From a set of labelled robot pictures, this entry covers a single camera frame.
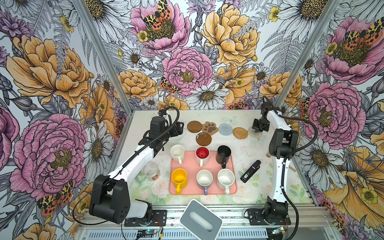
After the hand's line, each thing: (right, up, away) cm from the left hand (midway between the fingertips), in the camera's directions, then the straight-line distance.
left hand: (178, 129), depth 85 cm
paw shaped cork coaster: (+20, 0, +27) cm, 33 cm away
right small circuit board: (+49, -47, -14) cm, 69 cm away
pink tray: (+8, -28, 0) cm, 29 cm away
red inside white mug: (+14, -16, +9) cm, 23 cm away
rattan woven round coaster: (+42, -4, +23) cm, 48 cm away
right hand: (+52, -3, +20) cm, 56 cm away
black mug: (+27, -16, +8) cm, 32 cm away
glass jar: (-16, -25, +5) cm, 30 cm away
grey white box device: (+13, -44, -13) cm, 48 cm away
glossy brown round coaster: (+15, -7, +20) cm, 26 cm away
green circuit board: (-13, -48, -15) cm, 52 cm away
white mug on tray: (+27, -28, 0) cm, 38 cm away
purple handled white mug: (+15, -28, +1) cm, 32 cm away
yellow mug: (+1, -27, 0) cm, 27 cm away
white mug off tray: (-1, -16, +9) cm, 18 cm away
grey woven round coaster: (+31, -1, +24) cm, 39 cm away
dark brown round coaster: (+9, +1, +27) cm, 28 cm away
